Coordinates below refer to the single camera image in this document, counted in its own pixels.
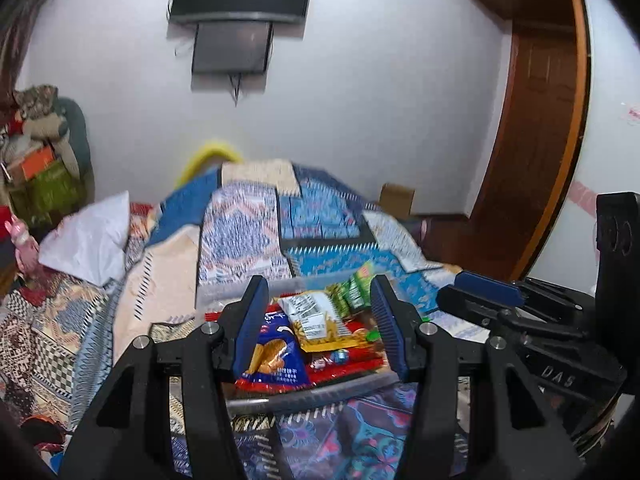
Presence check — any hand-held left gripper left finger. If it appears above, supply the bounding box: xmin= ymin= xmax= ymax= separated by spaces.
xmin=57 ymin=275 xmax=271 ymax=480

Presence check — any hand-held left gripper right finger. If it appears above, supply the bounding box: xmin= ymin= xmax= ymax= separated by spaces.
xmin=369 ymin=274 xmax=586 ymax=480

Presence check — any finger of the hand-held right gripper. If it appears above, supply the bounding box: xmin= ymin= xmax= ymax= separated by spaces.
xmin=436 ymin=285 xmax=591 ymax=345
xmin=456 ymin=271 xmax=585 ymax=312

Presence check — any blue chip packet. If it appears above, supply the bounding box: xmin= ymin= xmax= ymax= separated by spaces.
xmin=234 ymin=310 xmax=313 ymax=395

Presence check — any clear plastic storage container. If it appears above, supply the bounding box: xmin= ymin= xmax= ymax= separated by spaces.
xmin=195 ymin=270 xmax=431 ymax=416

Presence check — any green pea packet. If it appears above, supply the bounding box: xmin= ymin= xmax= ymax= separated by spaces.
xmin=326 ymin=261 xmax=377 ymax=317

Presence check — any red snack packet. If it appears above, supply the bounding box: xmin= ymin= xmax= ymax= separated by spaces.
xmin=302 ymin=327 xmax=388 ymax=386

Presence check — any white yellow small snack packet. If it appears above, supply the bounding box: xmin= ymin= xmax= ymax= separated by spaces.
xmin=276 ymin=292 xmax=368 ymax=353

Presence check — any slipper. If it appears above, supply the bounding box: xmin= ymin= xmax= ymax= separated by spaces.
xmin=412 ymin=217 xmax=442 ymax=241

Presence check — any blue patchwork quilt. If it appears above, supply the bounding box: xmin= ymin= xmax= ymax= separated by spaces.
xmin=70 ymin=160 xmax=501 ymax=480

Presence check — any brown cardboard box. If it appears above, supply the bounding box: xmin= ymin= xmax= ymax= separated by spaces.
xmin=378 ymin=183 xmax=416 ymax=218

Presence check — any brown wooden door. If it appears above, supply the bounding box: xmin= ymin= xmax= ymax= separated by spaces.
xmin=470 ymin=20 xmax=577 ymax=281

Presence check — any yellow hoop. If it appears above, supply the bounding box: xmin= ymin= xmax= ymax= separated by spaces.
xmin=175 ymin=139 xmax=246 ymax=186

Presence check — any white pillow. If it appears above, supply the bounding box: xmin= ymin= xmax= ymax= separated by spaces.
xmin=39 ymin=191 xmax=132 ymax=286

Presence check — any red patterned bedsheet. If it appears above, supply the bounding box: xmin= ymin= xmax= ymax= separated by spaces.
xmin=0 ymin=200 xmax=166 ymax=461

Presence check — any pink toy rabbit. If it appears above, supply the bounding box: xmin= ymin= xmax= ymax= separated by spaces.
xmin=5 ymin=214 xmax=42 ymax=274

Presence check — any orange box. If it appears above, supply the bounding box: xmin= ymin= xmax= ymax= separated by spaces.
xmin=20 ymin=147 xmax=57 ymax=181

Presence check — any grey bolster pillow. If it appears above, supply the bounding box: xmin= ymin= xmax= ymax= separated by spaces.
xmin=25 ymin=112 xmax=69 ymax=139

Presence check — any patterned folded cloth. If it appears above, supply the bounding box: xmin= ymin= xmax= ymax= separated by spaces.
xmin=12 ymin=85 xmax=59 ymax=117

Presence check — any black hanging cable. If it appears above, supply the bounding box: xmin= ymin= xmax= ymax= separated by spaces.
xmin=227 ymin=72 xmax=247 ymax=107

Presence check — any small black wall monitor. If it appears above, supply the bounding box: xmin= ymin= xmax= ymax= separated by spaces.
xmin=191 ymin=21 xmax=274 ymax=75

